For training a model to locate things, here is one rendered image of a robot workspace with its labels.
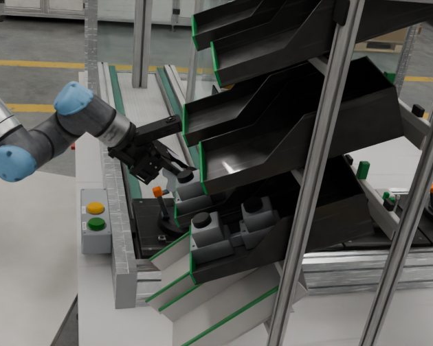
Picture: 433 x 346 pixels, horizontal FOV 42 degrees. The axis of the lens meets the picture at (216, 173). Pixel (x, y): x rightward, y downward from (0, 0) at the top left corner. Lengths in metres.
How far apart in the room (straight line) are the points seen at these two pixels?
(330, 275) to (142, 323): 0.46
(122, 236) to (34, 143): 0.34
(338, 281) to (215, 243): 0.60
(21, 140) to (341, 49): 0.69
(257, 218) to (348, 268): 0.59
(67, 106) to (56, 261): 0.43
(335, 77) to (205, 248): 0.35
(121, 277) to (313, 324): 0.45
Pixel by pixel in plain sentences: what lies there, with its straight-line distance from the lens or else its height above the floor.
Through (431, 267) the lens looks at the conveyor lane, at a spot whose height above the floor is 0.93.
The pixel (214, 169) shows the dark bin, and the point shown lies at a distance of 0.83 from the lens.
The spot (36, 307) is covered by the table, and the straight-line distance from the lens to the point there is 1.33.
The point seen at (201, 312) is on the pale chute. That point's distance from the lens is 1.05.
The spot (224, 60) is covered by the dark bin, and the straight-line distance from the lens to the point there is 0.80.
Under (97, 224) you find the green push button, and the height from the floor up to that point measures 0.97.
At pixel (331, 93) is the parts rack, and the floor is 1.53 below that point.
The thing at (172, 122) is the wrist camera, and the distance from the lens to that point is 1.23.
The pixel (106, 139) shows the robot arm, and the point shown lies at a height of 1.22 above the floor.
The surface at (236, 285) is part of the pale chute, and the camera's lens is 1.03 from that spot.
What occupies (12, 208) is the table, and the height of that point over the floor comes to 0.86.
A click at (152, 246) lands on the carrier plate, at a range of 1.31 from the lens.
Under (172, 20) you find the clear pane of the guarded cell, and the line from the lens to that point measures 2.57.
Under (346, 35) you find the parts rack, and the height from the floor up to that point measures 1.60.
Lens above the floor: 1.75
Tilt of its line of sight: 29 degrees down
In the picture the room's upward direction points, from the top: 8 degrees clockwise
